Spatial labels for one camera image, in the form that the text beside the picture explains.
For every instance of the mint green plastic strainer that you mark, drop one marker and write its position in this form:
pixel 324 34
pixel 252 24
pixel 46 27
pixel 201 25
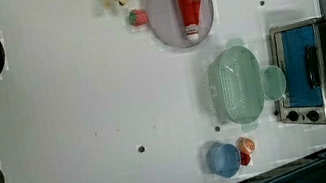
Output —
pixel 235 86

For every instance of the grey round plate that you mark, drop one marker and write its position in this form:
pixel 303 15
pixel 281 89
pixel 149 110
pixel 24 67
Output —
pixel 166 21

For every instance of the toy strawberry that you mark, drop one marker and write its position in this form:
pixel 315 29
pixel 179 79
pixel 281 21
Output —
pixel 138 17

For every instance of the blue bowl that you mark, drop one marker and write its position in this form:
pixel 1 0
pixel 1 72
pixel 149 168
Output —
pixel 223 159

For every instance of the toy orange slice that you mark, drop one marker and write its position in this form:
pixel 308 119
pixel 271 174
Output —
pixel 246 145

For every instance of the small red toy fruit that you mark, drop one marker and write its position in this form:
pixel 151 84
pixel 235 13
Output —
pixel 245 159

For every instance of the mint green cup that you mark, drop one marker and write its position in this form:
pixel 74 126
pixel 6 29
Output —
pixel 274 83

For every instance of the black toaster oven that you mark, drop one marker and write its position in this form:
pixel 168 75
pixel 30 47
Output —
pixel 299 50

